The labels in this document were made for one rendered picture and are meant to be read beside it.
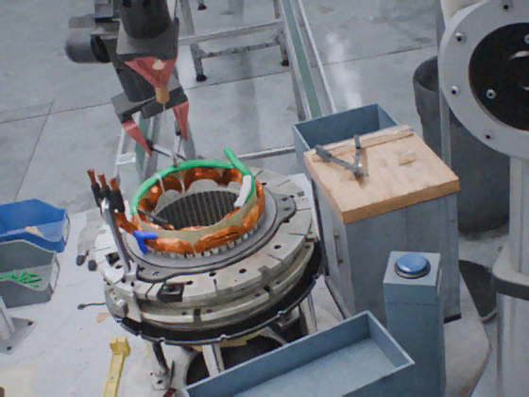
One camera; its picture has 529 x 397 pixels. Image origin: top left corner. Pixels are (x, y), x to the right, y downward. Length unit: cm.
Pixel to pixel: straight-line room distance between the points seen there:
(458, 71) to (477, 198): 214
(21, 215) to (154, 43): 101
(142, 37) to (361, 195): 44
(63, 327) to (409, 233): 69
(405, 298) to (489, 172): 170
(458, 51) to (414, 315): 52
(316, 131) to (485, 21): 82
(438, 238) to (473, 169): 148
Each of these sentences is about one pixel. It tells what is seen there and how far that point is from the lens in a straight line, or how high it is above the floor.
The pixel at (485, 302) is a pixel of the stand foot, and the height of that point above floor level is 2.
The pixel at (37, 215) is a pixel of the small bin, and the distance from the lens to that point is 187.
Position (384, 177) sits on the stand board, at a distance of 124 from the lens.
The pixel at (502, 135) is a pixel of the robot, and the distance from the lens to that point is 70.
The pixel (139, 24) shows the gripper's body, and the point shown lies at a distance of 93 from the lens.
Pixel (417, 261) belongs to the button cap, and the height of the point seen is 104.
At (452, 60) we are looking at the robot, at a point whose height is 144.
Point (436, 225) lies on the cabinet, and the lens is 126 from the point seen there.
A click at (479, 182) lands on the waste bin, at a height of 22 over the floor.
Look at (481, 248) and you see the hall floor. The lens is 284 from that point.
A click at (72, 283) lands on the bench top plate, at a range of 167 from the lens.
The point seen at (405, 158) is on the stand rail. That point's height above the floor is 107.
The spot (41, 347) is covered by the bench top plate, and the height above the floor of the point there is 78.
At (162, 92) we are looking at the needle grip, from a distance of 103.
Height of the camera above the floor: 172
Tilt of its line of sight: 32 degrees down
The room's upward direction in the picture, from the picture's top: 11 degrees counter-clockwise
